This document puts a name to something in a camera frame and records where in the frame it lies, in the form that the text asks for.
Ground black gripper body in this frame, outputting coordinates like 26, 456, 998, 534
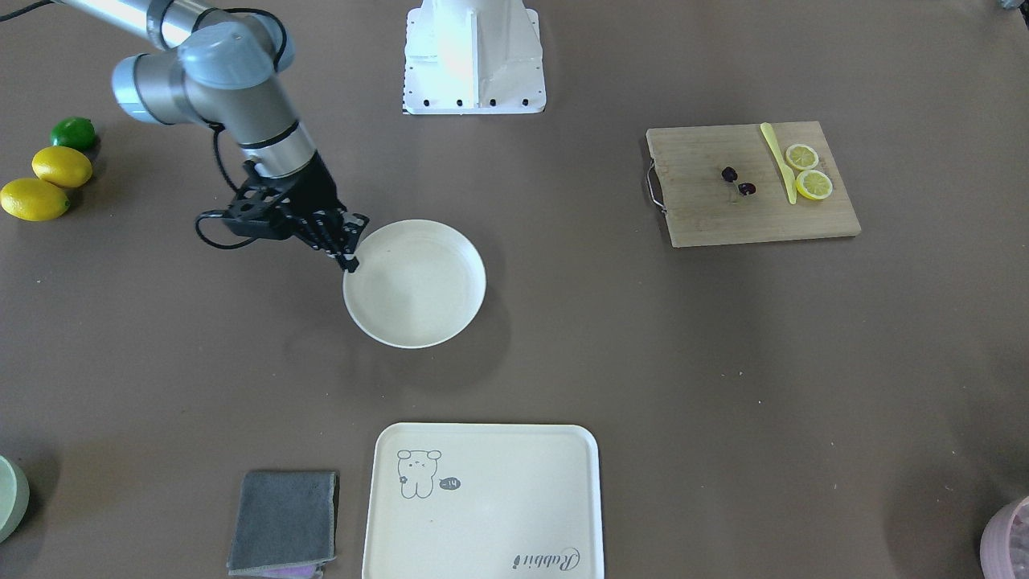
273, 153, 346, 246

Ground cream round plate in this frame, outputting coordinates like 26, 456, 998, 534
342, 220, 486, 349

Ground dark red cherry pair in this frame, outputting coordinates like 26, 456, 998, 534
720, 167, 756, 197

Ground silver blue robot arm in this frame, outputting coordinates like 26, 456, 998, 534
70, 1, 368, 273

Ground cream rabbit tray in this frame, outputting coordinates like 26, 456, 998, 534
363, 422, 605, 578

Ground green lime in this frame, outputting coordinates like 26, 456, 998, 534
49, 117, 98, 151

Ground yellow lemon near lime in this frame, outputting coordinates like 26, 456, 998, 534
31, 146, 93, 188

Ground grey folded cloth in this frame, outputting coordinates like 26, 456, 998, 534
227, 470, 338, 578

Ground yellow lemon near scoop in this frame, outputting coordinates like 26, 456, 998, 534
1, 179, 72, 221

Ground mint green bowl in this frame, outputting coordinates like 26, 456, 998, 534
1, 457, 31, 542

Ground wooden cutting board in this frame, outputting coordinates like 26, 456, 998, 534
646, 121, 863, 247

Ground yellow plastic knife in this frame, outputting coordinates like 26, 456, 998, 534
758, 122, 797, 205

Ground lemon slice far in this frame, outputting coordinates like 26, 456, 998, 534
784, 143, 820, 171

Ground lemon slice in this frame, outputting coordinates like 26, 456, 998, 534
795, 169, 833, 200
784, 143, 820, 171

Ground lemon slice near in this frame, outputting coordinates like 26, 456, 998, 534
795, 169, 833, 200

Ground pink bowl with ice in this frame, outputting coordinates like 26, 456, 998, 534
980, 497, 1028, 578

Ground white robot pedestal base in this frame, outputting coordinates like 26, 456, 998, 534
402, 1, 547, 115

